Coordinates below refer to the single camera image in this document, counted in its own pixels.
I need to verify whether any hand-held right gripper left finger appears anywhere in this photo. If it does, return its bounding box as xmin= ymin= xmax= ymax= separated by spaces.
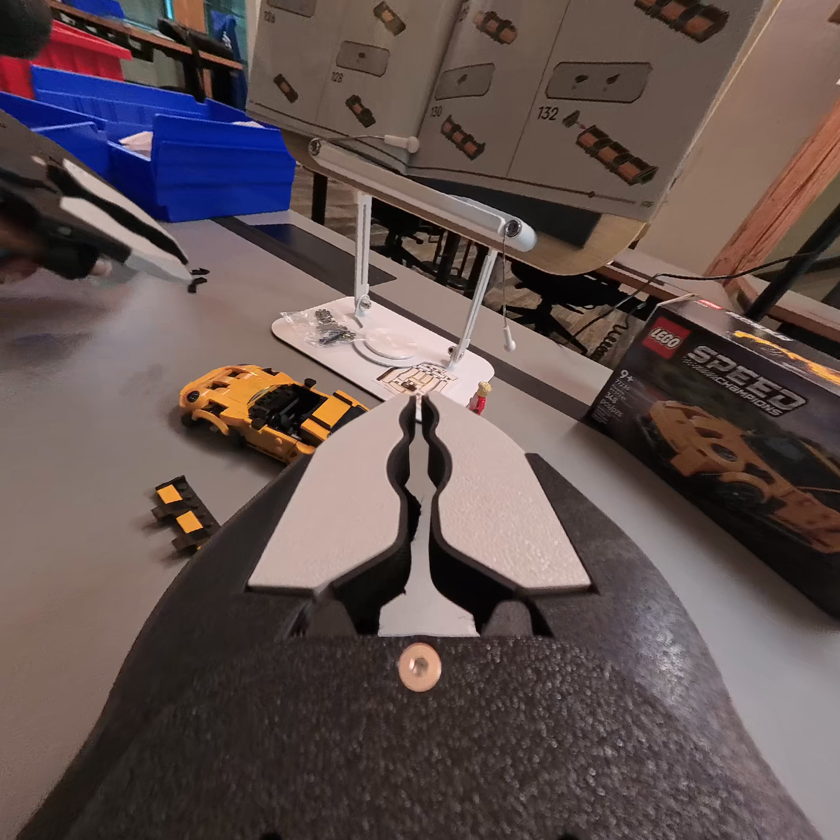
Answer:
xmin=247 ymin=394 xmax=422 ymax=599

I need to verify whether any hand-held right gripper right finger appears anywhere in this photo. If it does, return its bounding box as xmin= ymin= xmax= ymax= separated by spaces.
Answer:
xmin=420 ymin=392 xmax=594 ymax=599

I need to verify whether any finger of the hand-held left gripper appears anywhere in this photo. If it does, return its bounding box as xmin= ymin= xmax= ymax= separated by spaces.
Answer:
xmin=62 ymin=159 xmax=191 ymax=268
xmin=58 ymin=196 xmax=193 ymax=284

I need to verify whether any black yellow lego strip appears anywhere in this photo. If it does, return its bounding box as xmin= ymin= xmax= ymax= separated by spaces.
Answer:
xmin=151 ymin=475 xmax=221 ymax=556

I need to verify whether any yellow lego car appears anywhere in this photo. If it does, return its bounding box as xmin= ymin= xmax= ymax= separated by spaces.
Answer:
xmin=178 ymin=364 xmax=370 ymax=466

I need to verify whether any lego sticker sheet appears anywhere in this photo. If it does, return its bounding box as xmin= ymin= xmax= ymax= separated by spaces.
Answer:
xmin=377 ymin=360 xmax=458 ymax=399

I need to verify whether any clear bag of lego pieces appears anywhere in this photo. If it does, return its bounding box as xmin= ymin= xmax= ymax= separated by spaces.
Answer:
xmin=280 ymin=306 xmax=359 ymax=348

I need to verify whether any black lego set box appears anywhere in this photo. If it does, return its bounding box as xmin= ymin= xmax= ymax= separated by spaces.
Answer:
xmin=581 ymin=294 xmax=840 ymax=619

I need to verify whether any lego instruction booklet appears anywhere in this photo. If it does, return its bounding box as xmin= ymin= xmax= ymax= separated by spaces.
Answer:
xmin=245 ymin=0 xmax=767 ymax=219

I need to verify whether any person's left hand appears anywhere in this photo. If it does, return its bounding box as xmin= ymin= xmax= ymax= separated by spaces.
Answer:
xmin=0 ymin=223 xmax=47 ymax=284

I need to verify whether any blue storage bin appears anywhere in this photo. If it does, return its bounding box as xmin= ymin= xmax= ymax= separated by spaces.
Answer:
xmin=108 ymin=113 xmax=297 ymax=224
xmin=0 ymin=91 xmax=112 ymax=178
xmin=30 ymin=64 xmax=250 ymax=132

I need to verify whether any red storage bin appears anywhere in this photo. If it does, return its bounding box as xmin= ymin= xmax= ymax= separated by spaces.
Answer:
xmin=0 ymin=20 xmax=133 ymax=98

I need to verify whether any dark blurry object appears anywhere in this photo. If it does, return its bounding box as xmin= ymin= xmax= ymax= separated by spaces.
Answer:
xmin=0 ymin=0 xmax=54 ymax=59

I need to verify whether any white book stand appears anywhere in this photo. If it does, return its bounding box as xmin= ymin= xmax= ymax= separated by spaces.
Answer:
xmin=271 ymin=128 xmax=652 ymax=404

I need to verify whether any black metal pole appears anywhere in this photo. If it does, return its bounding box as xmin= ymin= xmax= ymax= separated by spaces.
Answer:
xmin=747 ymin=205 xmax=840 ymax=322

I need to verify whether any wooden post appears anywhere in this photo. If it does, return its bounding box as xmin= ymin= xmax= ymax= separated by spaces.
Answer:
xmin=705 ymin=115 xmax=840 ymax=316

